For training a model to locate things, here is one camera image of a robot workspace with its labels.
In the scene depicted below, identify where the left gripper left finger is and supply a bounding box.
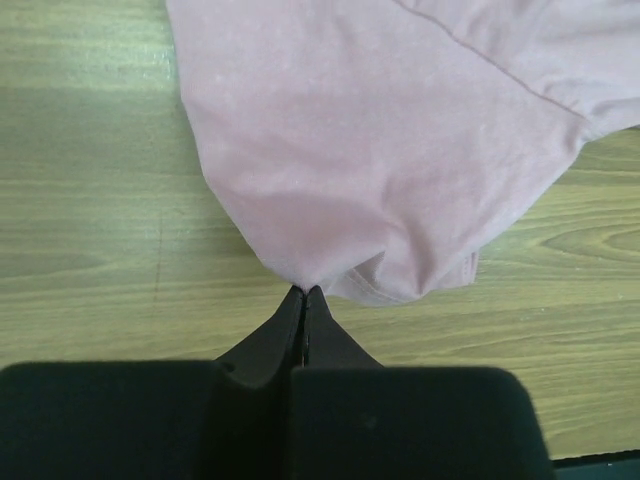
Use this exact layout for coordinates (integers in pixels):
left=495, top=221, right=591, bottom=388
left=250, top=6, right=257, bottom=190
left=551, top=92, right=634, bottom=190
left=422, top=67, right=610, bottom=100
left=1, top=288, right=304, bottom=479

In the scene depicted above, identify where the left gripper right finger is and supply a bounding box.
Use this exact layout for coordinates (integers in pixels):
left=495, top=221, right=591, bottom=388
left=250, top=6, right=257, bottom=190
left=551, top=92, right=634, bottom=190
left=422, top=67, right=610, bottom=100
left=290, top=288, right=554, bottom=479

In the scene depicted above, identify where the pink t shirt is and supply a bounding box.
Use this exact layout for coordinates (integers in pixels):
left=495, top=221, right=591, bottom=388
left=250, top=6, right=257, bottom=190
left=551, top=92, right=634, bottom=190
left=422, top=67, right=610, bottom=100
left=167, top=1, right=639, bottom=306

